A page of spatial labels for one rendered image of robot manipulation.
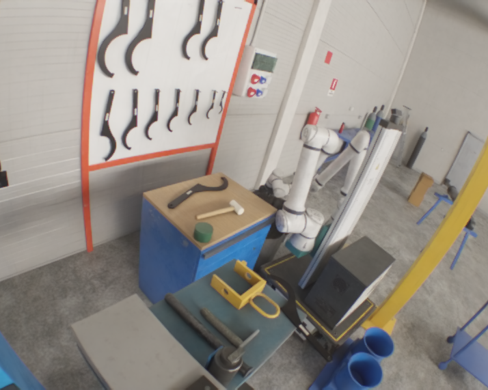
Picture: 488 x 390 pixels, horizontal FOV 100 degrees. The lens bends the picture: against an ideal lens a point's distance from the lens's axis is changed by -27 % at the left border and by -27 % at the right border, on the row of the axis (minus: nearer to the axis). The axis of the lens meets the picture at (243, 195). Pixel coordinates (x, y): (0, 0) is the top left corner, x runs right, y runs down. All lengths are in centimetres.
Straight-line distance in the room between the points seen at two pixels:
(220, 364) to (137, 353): 22
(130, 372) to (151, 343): 11
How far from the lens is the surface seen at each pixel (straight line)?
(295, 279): 244
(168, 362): 80
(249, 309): 111
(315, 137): 173
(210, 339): 95
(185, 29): 231
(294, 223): 187
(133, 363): 79
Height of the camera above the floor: 192
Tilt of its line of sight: 29 degrees down
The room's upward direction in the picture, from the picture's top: 17 degrees clockwise
